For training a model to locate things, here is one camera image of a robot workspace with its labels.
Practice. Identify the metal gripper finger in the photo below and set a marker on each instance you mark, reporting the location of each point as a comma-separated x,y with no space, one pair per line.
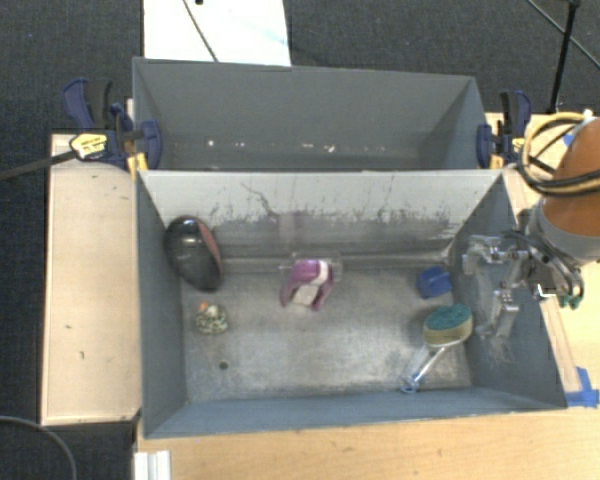
505,310
482,254

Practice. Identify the blue block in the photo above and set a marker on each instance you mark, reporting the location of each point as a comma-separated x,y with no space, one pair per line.
434,283

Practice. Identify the green sponge dish brush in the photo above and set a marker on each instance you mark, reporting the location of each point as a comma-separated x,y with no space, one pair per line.
447,324

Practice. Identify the purple and white plastic toy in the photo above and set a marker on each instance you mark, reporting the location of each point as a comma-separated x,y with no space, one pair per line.
305,280

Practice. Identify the grey metal bin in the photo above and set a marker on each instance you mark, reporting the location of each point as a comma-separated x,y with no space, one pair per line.
330,358

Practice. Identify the small camouflage toy animal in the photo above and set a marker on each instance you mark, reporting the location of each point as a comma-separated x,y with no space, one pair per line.
211,319

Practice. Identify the black and red oval brush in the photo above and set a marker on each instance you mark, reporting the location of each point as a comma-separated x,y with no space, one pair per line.
192,255

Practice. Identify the pale wood board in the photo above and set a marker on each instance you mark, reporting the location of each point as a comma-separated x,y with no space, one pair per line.
92,288

